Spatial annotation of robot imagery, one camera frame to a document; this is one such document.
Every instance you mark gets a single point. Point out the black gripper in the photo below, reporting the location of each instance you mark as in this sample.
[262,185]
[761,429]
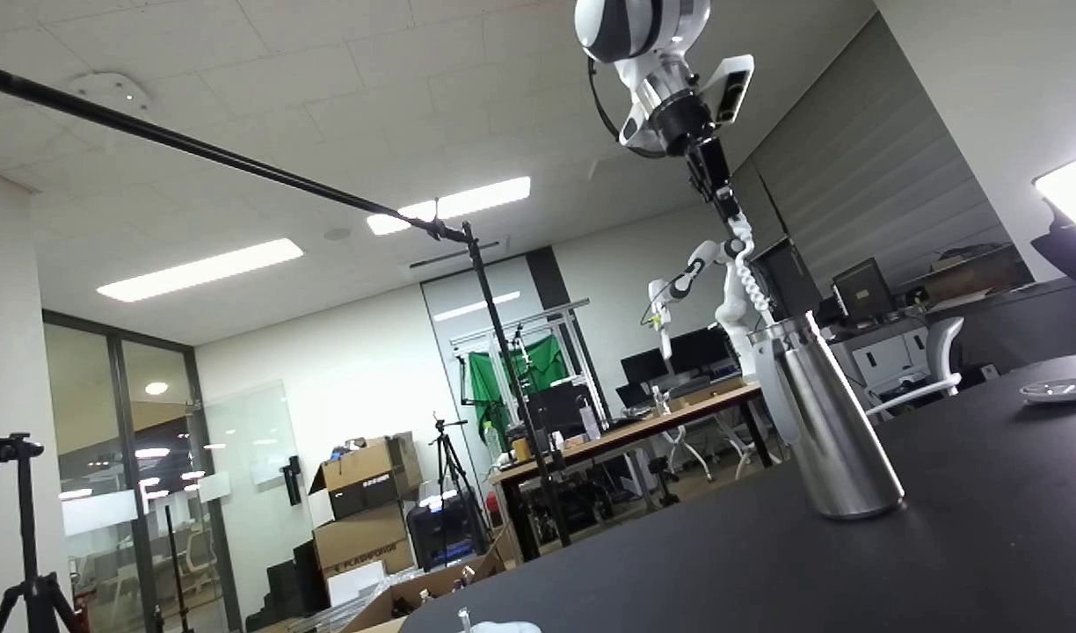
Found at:
[711,166]

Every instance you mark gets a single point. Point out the stainless steel flask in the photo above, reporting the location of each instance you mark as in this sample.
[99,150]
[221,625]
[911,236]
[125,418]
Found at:
[842,444]

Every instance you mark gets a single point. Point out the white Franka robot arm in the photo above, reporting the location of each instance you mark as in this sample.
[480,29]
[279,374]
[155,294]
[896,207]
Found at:
[657,82]

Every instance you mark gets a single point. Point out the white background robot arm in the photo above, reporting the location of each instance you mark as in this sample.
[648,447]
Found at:
[743,321]

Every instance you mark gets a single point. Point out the black desktop monitor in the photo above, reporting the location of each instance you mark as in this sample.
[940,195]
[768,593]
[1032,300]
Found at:
[646,368]
[700,349]

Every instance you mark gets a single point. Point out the black monitor by window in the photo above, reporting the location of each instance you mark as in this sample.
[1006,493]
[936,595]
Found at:
[864,291]

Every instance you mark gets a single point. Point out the grey window blind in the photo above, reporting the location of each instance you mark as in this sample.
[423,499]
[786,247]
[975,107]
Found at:
[876,162]

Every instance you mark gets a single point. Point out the white drawer cabinet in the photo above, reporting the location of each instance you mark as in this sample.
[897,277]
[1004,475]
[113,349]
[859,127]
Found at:
[892,361]

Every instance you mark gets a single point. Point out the wooden table with black legs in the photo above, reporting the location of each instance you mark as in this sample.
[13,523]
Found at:
[630,425]

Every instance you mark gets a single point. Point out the white office chair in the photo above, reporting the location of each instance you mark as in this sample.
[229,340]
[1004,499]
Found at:
[945,347]

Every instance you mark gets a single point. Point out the tilted black monitor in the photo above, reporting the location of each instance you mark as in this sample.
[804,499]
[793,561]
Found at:
[558,410]

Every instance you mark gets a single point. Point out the black boom stand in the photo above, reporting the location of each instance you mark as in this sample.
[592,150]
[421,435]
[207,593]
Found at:
[507,363]

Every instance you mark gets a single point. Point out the long ceiling light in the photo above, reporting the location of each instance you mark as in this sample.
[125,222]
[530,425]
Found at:
[198,270]
[453,206]

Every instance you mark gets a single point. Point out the green cloth backdrop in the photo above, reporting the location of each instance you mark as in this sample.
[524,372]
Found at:
[487,391]

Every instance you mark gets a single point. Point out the black background tripod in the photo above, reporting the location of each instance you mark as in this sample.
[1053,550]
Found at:
[455,470]

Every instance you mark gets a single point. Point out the dark storage bin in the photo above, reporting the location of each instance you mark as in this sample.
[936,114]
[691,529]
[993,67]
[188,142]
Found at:
[447,533]

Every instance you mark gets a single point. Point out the white object on table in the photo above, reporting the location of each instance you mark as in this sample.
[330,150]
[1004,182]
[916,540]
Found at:
[489,625]

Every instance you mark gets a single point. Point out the closed cardboard box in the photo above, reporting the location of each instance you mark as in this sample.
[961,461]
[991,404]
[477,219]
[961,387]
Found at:
[365,540]

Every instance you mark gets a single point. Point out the flat open cardboard box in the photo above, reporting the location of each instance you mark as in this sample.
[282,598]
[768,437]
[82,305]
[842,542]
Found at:
[415,593]

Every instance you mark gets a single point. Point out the black boom pole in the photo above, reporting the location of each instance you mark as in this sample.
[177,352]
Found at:
[208,150]

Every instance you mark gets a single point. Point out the white ceiling smoke detector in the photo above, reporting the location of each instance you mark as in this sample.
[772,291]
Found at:
[107,88]

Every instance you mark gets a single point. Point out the glass office partition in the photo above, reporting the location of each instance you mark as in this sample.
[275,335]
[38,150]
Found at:
[140,470]

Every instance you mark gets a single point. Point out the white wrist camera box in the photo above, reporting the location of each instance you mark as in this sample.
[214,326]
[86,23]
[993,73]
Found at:
[732,88]

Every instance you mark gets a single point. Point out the tall black camera tripod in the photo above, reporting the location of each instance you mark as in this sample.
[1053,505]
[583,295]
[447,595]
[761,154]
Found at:
[28,550]

